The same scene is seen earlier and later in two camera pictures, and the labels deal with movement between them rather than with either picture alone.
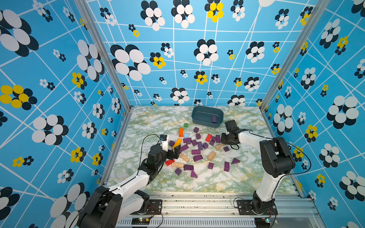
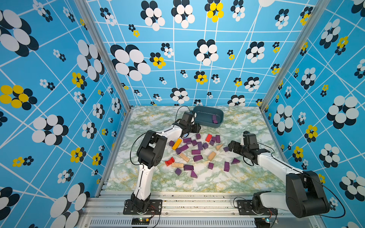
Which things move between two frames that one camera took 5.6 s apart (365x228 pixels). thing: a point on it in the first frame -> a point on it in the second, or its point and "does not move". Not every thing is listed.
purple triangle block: x=235 y=161 does not move
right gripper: x=222 y=139 -> x=236 y=146
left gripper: x=177 y=151 -> x=196 y=128
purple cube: x=178 y=171 does not move
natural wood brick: x=177 y=165 does not move
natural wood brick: x=183 y=156 does not move
